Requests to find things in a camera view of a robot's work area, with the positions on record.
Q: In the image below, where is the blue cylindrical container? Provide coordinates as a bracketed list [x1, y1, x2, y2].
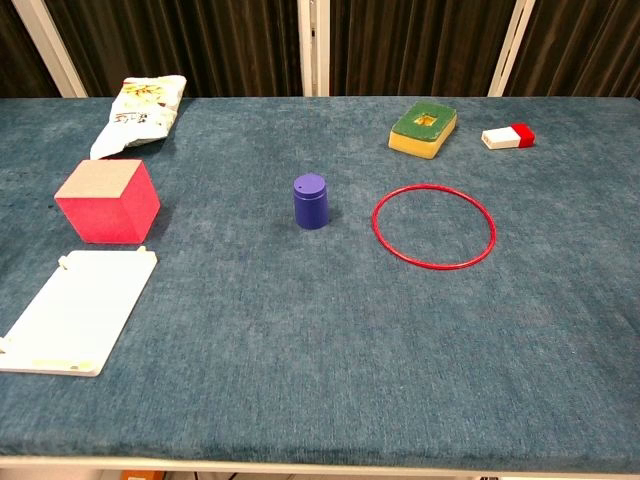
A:
[292, 172, 329, 230]

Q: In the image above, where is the blue-green fabric table cover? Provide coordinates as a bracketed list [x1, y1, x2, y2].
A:
[0, 94, 640, 471]

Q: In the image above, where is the yellow sponge with green pad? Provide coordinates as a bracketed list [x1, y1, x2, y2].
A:
[387, 100, 458, 161]

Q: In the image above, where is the white and red small box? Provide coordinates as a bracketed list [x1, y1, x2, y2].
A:
[481, 122, 538, 151]

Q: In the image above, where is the red cube with grey face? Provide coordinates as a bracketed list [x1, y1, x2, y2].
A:
[53, 158, 163, 246]

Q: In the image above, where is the crumpled white snack bag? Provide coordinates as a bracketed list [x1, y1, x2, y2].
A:
[89, 74, 188, 160]

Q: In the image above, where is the dark pleated curtain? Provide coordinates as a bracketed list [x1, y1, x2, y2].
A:
[0, 0, 640, 99]

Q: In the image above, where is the white flat plastic board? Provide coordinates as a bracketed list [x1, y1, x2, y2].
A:
[0, 245, 160, 378]

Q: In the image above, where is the thin red plastic ring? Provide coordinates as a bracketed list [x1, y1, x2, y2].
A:
[371, 184, 498, 271]

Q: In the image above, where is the white vertical frame post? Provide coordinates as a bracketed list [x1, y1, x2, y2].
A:
[297, 0, 333, 98]

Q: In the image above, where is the white slanted frame post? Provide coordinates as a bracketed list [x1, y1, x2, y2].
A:
[487, 0, 536, 98]
[10, 0, 89, 99]

